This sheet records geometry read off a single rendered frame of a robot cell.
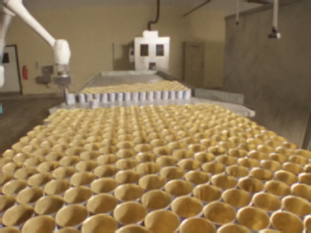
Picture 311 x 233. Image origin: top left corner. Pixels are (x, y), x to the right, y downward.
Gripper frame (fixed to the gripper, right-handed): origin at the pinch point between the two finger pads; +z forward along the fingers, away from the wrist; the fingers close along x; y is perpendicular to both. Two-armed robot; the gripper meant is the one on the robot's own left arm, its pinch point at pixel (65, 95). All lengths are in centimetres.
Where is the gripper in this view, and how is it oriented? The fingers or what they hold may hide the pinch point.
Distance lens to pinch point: 148.0
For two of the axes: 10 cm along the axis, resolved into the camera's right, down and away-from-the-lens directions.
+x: 9.9, -0.5, 1.4
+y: 1.5, 3.1, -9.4
